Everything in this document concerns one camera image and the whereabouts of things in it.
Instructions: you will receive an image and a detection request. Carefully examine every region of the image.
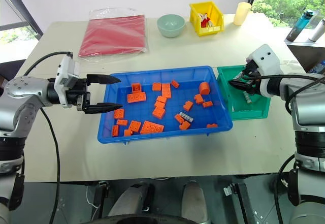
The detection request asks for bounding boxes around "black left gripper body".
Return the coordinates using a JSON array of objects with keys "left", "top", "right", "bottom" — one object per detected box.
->
[{"left": 66, "top": 78, "right": 92, "bottom": 112}]

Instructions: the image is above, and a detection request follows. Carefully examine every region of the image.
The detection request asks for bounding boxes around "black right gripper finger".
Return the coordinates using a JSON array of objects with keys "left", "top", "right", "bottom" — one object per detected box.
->
[
  {"left": 229, "top": 80, "right": 254, "bottom": 94},
  {"left": 233, "top": 68, "right": 251, "bottom": 82}
]

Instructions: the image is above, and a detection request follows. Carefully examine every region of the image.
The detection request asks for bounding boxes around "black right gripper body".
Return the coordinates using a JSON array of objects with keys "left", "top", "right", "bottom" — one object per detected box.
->
[{"left": 240, "top": 59, "right": 264, "bottom": 97}]

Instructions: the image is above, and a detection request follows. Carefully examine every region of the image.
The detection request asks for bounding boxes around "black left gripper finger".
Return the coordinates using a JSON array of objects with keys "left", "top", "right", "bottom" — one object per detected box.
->
[
  {"left": 86, "top": 73, "right": 122, "bottom": 85},
  {"left": 82, "top": 103, "right": 124, "bottom": 115}
]

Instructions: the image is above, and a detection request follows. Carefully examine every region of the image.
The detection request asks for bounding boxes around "green plastic bin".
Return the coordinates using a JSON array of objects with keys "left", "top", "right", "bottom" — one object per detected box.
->
[{"left": 217, "top": 65, "right": 271, "bottom": 121}]

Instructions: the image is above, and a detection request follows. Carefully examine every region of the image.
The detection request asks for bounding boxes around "yellow plastic bin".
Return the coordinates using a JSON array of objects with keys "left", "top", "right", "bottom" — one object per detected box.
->
[{"left": 188, "top": 1, "right": 224, "bottom": 38}]

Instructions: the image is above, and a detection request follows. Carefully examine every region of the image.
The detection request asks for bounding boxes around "blue plastic bin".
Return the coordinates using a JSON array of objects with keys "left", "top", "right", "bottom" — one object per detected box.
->
[{"left": 97, "top": 66, "right": 234, "bottom": 145}]

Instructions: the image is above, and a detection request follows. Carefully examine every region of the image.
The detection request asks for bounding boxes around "orange cylinder block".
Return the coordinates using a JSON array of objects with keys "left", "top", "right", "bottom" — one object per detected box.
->
[{"left": 199, "top": 81, "right": 212, "bottom": 96}]

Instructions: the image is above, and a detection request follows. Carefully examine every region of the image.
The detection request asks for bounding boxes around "orange three-stud flat plate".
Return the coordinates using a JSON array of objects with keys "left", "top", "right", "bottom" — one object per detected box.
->
[{"left": 127, "top": 91, "right": 148, "bottom": 104}]

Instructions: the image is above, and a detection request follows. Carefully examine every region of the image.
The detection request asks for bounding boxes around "red cloth in plastic bag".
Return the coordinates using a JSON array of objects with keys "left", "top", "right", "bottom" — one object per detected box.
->
[{"left": 77, "top": 7, "right": 149, "bottom": 62}]

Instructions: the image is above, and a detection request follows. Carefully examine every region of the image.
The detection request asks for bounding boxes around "large orange flat plate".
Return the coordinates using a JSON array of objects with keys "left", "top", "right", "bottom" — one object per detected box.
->
[{"left": 140, "top": 120, "right": 165, "bottom": 135}]

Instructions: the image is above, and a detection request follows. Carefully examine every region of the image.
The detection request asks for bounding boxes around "cream plastic cup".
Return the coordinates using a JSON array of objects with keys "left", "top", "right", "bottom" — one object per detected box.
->
[{"left": 233, "top": 2, "right": 252, "bottom": 26}]

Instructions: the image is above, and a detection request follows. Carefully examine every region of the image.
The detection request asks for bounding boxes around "grey building brick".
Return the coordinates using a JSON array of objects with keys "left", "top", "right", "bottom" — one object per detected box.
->
[{"left": 179, "top": 112, "right": 194, "bottom": 122}]

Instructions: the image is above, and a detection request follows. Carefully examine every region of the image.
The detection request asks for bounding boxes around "red white tassel bundle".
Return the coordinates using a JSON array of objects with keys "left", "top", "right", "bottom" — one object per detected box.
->
[{"left": 199, "top": 11, "right": 220, "bottom": 29}]

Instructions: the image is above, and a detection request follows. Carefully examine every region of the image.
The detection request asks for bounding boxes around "long orange brick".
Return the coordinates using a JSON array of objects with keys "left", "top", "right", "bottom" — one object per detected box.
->
[{"left": 160, "top": 83, "right": 172, "bottom": 100}]

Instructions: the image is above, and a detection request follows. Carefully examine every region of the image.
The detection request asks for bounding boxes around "clear plastic bottle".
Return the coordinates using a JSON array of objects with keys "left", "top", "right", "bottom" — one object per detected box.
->
[{"left": 308, "top": 60, "right": 325, "bottom": 74}]

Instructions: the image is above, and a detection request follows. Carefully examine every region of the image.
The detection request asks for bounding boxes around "blue grey water bottle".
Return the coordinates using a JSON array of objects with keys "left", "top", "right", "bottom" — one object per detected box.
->
[{"left": 285, "top": 9, "right": 317, "bottom": 42}]

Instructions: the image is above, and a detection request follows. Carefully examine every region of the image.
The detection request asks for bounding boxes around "white thermos bottle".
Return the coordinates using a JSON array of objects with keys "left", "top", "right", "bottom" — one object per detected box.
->
[{"left": 308, "top": 18, "right": 325, "bottom": 43}]

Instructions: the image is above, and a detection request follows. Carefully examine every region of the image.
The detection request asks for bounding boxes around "pale green ceramic bowl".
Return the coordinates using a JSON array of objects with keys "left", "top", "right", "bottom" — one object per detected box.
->
[{"left": 156, "top": 14, "right": 186, "bottom": 39}]

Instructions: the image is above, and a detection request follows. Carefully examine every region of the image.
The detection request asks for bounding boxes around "grey robot leg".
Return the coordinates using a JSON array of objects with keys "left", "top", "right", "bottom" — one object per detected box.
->
[
  {"left": 107, "top": 183, "right": 156, "bottom": 218},
  {"left": 181, "top": 180, "right": 207, "bottom": 220}
]

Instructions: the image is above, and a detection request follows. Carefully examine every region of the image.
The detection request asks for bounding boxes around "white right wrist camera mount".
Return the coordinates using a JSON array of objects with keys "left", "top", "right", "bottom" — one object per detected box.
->
[{"left": 247, "top": 44, "right": 284, "bottom": 99}]

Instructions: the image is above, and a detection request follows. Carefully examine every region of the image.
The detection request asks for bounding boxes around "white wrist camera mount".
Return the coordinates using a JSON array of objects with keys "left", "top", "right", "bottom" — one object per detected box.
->
[
  {"left": 54, "top": 53, "right": 82, "bottom": 109},
  {"left": 247, "top": 44, "right": 284, "bottom": 99}
]

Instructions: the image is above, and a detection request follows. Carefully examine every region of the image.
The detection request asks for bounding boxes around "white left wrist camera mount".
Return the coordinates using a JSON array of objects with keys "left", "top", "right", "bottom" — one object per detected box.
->
[{"left": 54, "top": 53, "right": 82, "bottom": 109}]

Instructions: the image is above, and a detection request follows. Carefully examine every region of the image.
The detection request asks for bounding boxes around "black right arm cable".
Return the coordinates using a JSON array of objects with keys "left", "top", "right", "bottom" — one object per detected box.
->
[{"left": 247, "top": 73, "right": 325, "bottom": 224}]

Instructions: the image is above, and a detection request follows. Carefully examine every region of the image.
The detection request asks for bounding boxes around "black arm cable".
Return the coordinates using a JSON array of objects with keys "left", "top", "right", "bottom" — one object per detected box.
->
[
  {"left": 23, "top": 51, "right": 74, "bottom": 224},
  {"left": 247, "top": 73, "right": 325, "bottom": 224}
]

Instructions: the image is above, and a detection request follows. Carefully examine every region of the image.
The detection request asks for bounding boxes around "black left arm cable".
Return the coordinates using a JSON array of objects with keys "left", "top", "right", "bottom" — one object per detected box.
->
[{"left": 23, "top": 51, "right": 74, "bottom": 224}]

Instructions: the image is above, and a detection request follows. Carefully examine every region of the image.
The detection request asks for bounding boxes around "black table leg bracket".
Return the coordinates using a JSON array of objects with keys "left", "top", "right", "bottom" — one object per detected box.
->
[
  {"left": 223, "top": 182, "right": 255, "bottom": 224},
  {"left": 94, "top": 180, "right": 110, "bottom": 210}
]

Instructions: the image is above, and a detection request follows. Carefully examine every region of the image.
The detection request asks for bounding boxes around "thin white cable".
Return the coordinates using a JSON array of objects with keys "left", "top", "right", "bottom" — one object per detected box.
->
[{"left": 85, "top": 185, "right": 100, "bottom": 210}]

